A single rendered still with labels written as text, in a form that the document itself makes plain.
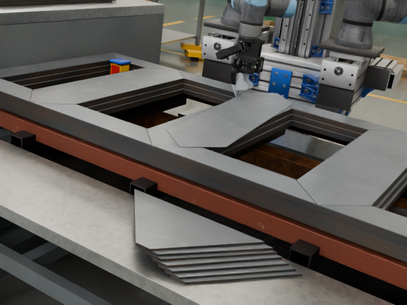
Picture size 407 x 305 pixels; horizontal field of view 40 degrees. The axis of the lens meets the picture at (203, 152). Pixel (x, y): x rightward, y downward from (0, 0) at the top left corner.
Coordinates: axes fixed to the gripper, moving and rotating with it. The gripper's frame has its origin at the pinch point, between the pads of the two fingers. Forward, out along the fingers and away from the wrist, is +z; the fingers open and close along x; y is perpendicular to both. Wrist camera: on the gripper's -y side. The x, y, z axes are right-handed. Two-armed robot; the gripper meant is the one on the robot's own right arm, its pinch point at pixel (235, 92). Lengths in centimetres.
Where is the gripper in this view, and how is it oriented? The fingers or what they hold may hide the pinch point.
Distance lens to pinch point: 198.5
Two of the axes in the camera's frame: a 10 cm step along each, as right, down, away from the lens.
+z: -1.2, 9.3, 3.6
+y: 8.3, 2.9, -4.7
